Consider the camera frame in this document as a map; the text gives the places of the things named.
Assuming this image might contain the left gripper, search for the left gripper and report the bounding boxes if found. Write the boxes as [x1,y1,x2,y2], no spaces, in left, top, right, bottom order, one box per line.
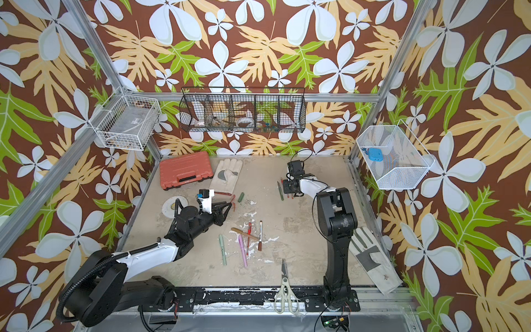
[189,199,231,242]

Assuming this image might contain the dark green pen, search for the dark green pen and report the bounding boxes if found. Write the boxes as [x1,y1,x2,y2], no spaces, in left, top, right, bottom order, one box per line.
[277,181,284,201]

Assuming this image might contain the brown gold pen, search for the brown gold pen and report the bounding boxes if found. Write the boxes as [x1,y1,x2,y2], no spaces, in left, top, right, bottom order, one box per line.
[231,228,259,242]

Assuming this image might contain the white brown-capped marker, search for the white brown-capped marker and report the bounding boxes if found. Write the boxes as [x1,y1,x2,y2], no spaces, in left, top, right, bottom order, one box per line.
[258,221,264,252]

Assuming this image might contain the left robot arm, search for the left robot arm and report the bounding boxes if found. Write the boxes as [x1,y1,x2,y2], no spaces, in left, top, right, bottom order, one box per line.
[56,201,232,327]

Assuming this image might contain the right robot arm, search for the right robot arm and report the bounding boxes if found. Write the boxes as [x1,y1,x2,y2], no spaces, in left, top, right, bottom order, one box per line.
[282,177,358,309]

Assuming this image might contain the pink pen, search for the pink pen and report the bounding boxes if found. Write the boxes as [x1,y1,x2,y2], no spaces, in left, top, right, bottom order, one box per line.
[238,235,248,268]

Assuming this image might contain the light green pen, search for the light green pen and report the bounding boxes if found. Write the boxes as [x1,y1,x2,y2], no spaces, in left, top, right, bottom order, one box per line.
[218,235,228,266]

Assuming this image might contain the beige work glove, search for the beige work glove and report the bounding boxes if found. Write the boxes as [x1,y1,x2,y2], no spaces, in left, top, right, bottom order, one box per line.
[209,159,243,194]

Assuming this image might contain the white tape roll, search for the white tape roll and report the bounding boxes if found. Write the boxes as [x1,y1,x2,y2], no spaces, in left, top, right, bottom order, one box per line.
[161,195,188,219]

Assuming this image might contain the red plastic tool case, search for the red plastic tool case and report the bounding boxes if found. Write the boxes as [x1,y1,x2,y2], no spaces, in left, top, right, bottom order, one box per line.
[160,152,214,190]

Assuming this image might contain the blue object in basket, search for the blue object in basket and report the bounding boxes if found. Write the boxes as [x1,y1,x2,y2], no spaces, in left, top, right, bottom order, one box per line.
[362,147,384,162]

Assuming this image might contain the white mesh basket right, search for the white mesh basket right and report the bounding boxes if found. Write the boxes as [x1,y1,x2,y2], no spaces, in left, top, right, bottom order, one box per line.
[356,123,435,191]

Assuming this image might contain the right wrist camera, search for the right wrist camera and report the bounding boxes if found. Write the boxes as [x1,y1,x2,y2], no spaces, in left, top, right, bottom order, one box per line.
[286,160,305,180]

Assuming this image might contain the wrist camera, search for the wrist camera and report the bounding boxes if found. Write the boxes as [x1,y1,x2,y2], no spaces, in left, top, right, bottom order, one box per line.
[286,160,305,180]
[197,189,214,214]

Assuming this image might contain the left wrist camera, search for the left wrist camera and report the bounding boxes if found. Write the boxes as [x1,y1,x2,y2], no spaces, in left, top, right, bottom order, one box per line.
[197,189,214,214]

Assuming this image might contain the black wire basket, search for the black wire basket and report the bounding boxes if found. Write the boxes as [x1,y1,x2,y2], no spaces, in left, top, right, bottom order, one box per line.
[177,87,307,133]

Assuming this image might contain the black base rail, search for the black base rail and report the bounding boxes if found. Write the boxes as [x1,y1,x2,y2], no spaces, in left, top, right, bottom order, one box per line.
[147,286,360,313]

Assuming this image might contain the white handled scissors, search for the white handled scissors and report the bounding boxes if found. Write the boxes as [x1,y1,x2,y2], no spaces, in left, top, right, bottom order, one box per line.
[273,259,300,315]

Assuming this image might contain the white wire basket left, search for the white wire basket left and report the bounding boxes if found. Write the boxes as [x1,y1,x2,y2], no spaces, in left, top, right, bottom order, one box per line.
[94,91,161,151]

